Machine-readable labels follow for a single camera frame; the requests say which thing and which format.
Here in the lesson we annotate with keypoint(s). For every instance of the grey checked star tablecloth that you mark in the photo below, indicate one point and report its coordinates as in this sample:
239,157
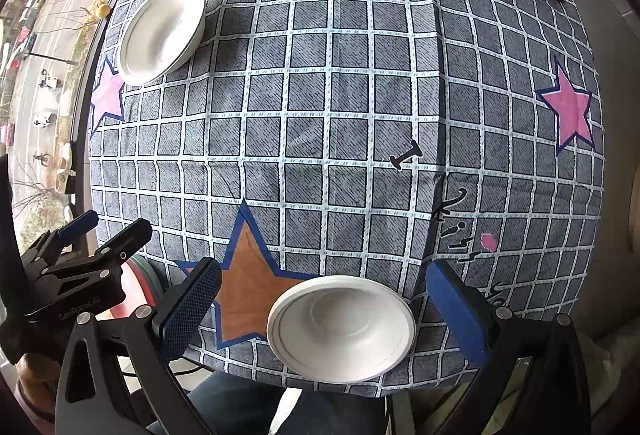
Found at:
350,140

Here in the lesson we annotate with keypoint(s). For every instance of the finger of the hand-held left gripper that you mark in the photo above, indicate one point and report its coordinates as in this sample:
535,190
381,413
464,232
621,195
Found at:
80,222
125,240

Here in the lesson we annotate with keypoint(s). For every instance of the glass window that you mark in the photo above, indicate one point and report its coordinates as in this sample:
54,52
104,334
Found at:
40,40

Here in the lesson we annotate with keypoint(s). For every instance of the person's left hand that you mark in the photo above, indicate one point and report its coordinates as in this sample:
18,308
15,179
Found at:
40,370

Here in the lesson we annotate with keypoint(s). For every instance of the small yellow object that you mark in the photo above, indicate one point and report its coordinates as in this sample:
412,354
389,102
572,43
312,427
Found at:
102,8

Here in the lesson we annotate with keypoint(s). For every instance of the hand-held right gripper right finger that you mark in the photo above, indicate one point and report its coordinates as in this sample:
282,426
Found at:
457,315

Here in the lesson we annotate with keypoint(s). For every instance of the white slipper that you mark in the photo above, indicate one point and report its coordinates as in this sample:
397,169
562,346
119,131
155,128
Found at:
67,149
63,178

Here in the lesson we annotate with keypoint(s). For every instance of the white cloth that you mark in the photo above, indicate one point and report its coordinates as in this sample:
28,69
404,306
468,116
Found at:
615,365

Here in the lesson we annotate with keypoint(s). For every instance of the green square plate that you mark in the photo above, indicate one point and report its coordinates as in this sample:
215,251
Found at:
153,285

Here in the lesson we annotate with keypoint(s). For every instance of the large white bowl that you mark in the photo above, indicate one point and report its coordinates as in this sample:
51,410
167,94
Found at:
340,330

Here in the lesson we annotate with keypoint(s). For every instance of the person's left forearm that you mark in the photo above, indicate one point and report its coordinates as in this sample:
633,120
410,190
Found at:
35,404

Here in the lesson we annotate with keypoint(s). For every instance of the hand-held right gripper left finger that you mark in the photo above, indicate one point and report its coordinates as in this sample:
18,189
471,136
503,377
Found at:
192,310

